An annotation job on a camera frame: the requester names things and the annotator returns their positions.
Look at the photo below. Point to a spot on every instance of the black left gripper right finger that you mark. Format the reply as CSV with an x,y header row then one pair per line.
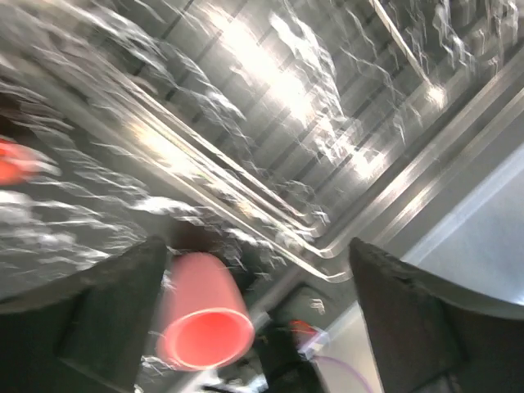
x,y
432,335

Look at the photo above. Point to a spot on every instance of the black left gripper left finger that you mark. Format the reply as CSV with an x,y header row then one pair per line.
x,y
85,332

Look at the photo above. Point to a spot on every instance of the pink plastic cup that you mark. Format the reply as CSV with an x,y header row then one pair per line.
x,y
206,323

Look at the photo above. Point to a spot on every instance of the orange mug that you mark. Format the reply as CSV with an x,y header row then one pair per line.
x,y
19,162

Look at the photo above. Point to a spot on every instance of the steel wire dish rack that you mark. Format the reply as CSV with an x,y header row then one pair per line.
x,y
307,122

